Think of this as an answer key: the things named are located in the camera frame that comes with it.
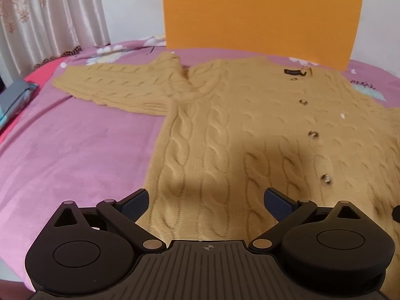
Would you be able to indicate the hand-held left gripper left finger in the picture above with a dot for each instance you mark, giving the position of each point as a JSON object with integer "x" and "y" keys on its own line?
{"x": 138, "y": 200}

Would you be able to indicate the grey folded cloth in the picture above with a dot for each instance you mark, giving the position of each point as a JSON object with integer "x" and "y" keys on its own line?
{"x": 15, "y": 95}

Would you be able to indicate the white floral curtain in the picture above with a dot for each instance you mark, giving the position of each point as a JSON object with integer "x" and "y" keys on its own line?
{"x": 50, "y": 15}

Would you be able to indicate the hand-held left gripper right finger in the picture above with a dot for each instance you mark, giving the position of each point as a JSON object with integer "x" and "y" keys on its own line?
{"x": 277, "y": 205}

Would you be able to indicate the pink printed bed sheet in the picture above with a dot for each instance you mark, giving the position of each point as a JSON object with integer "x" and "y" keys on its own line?
{"x": 81, "y": 150}

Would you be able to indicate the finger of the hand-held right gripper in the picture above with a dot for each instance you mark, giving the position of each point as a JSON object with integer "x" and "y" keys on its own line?
{"x": 397, "y": 214}

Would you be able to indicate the orange board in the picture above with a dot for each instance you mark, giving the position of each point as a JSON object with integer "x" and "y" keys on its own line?
{"x": 259, "y": 15}

